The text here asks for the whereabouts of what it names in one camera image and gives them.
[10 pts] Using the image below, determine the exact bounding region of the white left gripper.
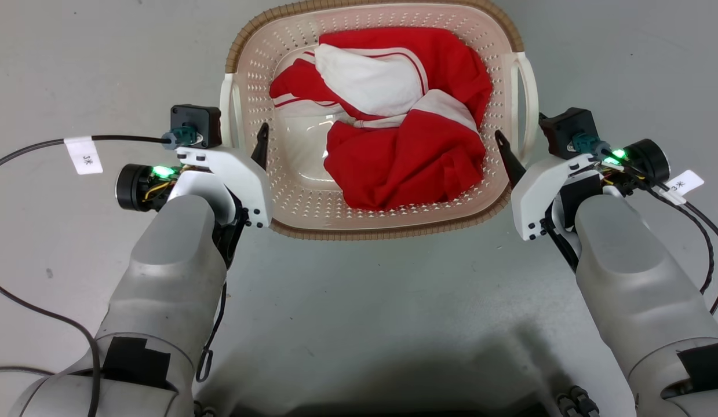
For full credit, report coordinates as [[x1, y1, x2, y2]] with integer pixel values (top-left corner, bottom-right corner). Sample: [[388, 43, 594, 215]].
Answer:
[[115, 122, 274, 266]]

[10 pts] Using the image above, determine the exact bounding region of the black camera cable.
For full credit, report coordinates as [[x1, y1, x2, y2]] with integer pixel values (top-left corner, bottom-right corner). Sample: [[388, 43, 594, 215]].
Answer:
[[617, 156, 718, 316], [0, 134, 173, 417]]

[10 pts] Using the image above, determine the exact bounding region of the red and white garment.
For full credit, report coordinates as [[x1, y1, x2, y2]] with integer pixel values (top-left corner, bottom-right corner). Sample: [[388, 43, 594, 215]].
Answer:
[[269, 27, 494, 213]]

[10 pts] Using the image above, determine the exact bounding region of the white paper cable label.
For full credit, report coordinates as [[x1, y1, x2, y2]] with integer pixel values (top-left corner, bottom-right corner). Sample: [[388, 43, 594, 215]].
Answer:
[[64, 136, 104, 175], [660, 169, 705, 206]]

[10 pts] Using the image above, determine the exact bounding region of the black left camera cable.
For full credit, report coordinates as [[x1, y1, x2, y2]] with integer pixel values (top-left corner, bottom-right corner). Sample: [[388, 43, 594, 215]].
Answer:
[[0, 134, 173, 417]]

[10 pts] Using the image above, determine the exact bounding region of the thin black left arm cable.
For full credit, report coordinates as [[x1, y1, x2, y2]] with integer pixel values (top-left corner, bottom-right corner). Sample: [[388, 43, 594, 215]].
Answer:
[[195, 280, 228, 383]]

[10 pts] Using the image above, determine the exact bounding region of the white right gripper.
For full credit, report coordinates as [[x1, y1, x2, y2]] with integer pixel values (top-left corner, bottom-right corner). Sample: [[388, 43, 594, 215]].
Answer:
[[494, 129, 672, 270]]

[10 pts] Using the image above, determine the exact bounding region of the black right camera cable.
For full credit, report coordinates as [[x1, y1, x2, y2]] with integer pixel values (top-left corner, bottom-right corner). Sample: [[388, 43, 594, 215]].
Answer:
[[617, 156, 718, 316]]

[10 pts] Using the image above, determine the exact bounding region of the beige perforated plastic laundry basket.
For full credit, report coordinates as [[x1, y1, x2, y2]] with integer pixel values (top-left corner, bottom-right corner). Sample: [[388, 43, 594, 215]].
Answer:
[[219, 0, 540, 242]]

